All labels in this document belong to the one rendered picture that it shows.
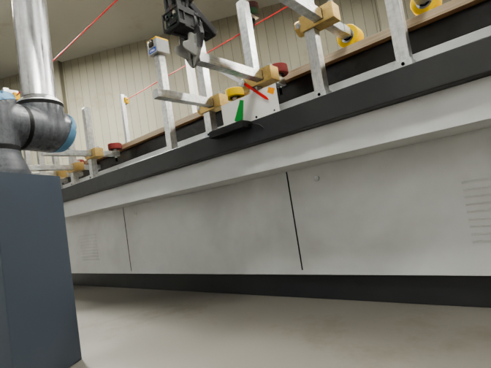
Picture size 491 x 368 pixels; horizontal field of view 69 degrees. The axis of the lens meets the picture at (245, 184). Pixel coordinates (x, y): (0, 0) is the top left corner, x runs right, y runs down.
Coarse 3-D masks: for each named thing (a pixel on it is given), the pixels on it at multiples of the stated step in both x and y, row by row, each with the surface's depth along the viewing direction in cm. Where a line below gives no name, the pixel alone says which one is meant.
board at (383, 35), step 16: (464, 0) 100; (480, 0) 99; (416, 16) 108; (432, 16) 106; (384, 32) 115; (352, 48) 122; (368, 48) 121; (288, 80) 141; (160, 128) 193; (176, 128) 188; (128, 144) 214; (96, 160) 241
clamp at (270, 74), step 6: (264, 66) 122; (270, 66) 121; (264, 72) 122; (270, 72) 121; (276, 72) 123; (264, 78) 122; (270, 78) 121; (276, 78) 123; (252, 84) 126; (258, 84) 124; (264, 84) 125; (270, 84) 126; (246, 90) 129
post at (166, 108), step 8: (160, 56) 161; (160, 64) 160; (160, 72) 160; (160, 80) 161; (168, 80) 162; (168, 88) 162; (168, 104) 160; (168, 112) 159; (168, 120) 159; (168, 128) 159; (168, 136) 159; (168, 144) 159; (176, 144) 160
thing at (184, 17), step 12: (168, 0) 97; (180, 0) 99; (192, 0) 102; (168, 12) 97; (180, 12) 95; (192, 12) 98; (168, 24) 97; (180, 24) 95; (192, 24) 98; (180, 36) 101
